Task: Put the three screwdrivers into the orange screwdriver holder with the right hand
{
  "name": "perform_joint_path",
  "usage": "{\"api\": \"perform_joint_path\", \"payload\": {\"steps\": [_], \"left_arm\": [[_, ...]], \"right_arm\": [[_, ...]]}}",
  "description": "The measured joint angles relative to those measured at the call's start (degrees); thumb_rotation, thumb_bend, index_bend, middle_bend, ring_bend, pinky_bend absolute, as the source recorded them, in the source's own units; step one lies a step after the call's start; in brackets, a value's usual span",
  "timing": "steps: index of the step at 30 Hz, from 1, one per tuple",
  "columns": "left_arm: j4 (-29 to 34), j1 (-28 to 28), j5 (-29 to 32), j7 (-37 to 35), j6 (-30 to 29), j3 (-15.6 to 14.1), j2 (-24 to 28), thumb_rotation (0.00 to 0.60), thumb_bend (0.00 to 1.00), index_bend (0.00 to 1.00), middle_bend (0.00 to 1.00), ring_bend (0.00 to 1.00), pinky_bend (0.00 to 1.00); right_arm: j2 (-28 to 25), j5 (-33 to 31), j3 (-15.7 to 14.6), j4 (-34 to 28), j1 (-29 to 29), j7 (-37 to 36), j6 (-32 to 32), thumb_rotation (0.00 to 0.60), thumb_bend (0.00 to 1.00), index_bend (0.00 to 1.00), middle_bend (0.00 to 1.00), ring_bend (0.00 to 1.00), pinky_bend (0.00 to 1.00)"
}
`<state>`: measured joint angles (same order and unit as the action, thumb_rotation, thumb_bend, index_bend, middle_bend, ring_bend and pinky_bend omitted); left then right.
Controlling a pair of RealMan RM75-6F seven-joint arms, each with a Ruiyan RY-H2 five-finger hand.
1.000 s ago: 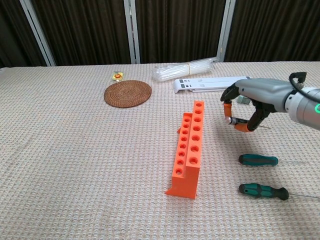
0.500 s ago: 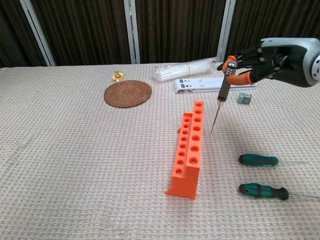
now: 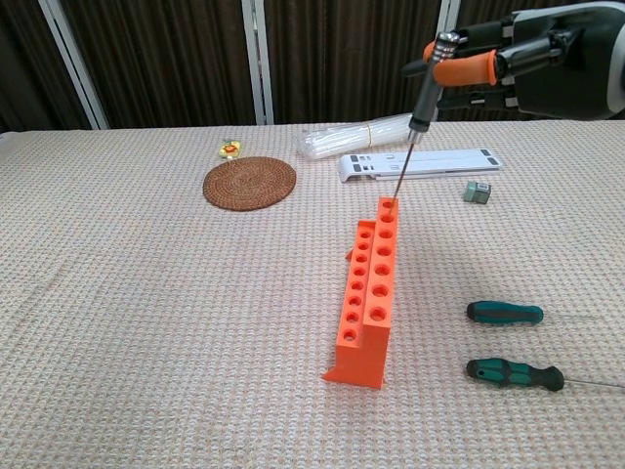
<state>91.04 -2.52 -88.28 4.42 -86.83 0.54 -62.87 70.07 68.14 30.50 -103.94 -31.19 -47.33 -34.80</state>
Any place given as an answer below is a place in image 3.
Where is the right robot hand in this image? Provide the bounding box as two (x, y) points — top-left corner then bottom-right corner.
(400, 0), (625, 122)

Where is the black metal precision screwdriver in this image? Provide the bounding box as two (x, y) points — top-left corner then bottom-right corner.
(392, 30), (463, 209)

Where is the teal black smooth-handled screwdriver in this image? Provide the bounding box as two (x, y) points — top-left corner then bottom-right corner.
(466, 300), (600, 327)

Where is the green black waisted-handle screwdriver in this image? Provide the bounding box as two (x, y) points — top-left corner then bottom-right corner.
(465, 358), (625, 394)

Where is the white folding laptop stand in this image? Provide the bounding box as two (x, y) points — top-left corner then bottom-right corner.
(337, 147), (504, 186)

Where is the orange tool holder block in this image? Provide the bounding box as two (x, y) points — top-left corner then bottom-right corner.
(320, 194), (401, 391)

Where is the small green box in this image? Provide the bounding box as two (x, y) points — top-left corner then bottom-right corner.
(462, 179), (492, 204)

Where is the bundle of clear plastic tubes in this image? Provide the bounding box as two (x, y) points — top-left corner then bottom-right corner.
(296, 111), (421, 160)

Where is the round woven rattan coaster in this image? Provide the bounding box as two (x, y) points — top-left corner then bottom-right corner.
(202, 155), (298, 212)

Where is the small yellow snack packet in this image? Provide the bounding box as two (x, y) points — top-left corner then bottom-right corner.
(218, 138), (244, 161)

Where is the beige woven tablecloth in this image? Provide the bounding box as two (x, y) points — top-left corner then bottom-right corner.
(0, 119), (625, 469)

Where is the white partition frame post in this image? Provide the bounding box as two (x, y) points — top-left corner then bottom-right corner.
(422, 0), (461, 122)
(37, 0), (109, 131)
(242, 0), (274, 126)

